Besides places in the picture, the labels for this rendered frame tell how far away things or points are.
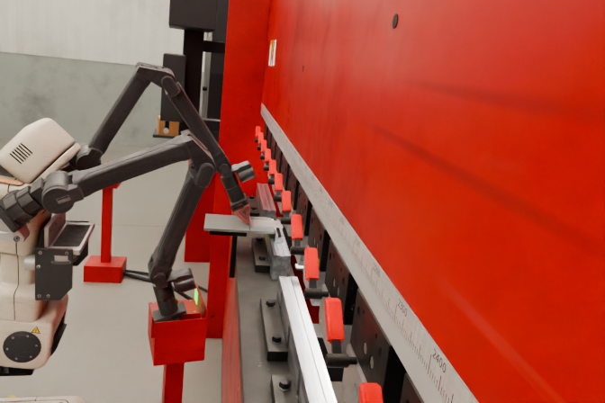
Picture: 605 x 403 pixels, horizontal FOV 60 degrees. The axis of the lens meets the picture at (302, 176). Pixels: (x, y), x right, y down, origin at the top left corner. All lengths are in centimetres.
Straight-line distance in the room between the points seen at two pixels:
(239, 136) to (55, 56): 635
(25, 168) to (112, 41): 724
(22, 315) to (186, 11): 180
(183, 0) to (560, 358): 277
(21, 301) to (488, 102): 153
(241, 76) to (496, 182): 246
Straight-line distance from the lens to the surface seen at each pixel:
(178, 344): 178
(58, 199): 147
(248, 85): 281
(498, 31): 44
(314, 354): 130
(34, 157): 162
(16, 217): 151
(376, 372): 67
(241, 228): 200
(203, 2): 297
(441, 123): 51
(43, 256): 167
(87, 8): 888
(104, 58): 883
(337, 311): 75
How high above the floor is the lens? 164
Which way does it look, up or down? 12 degrees down
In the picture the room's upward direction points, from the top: 6 degrees clockwise
